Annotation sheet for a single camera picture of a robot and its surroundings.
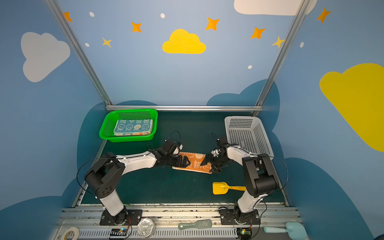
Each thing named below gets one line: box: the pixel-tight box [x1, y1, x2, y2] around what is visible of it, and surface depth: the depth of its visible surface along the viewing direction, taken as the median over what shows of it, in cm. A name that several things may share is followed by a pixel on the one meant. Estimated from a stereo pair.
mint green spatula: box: [263, 222, 308, 240], surface depth 73 cm
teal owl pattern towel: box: [113, 119, 154, 133], surface depth 110 cm
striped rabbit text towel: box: [114, 132, 151, 136], surface depth 107 cm
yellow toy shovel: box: [212, 181, 246, 195], surface depth 84 cm
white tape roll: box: [61, 226, 80, 240], surface depth 71 cm
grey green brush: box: [178, 219, 213, 230], surface depth 74 cm
